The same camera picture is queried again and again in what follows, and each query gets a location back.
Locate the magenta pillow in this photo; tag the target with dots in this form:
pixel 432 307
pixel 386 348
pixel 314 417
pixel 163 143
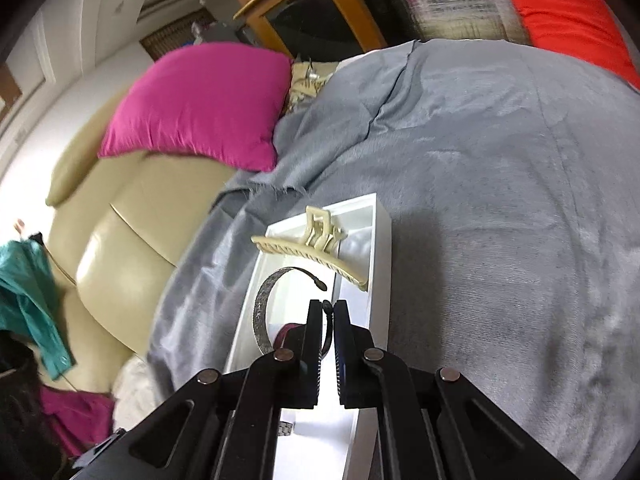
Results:
pixel 220 100

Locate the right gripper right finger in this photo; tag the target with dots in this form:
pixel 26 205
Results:
pixel 357 385

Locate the beige leather headboard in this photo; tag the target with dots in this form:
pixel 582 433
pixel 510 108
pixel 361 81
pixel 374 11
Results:
pixel 119 229

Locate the grey bed blanket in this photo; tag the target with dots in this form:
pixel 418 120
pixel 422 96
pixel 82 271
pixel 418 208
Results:
pixel 511 176

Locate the red cushion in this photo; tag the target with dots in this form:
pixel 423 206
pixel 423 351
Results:
pixel 582 29

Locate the cream hair claw clip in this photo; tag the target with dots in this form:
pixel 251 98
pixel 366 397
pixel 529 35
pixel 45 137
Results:
pixel 318 243

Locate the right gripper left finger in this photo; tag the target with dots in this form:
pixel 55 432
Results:
pixel 299 377

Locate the wooden cabinet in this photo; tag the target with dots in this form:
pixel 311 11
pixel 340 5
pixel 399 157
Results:
pixel 323 30

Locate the magenta cloth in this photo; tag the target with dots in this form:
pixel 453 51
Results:
pixel 78 419

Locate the teal cloth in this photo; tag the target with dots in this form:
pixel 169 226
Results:
pixel 29 303

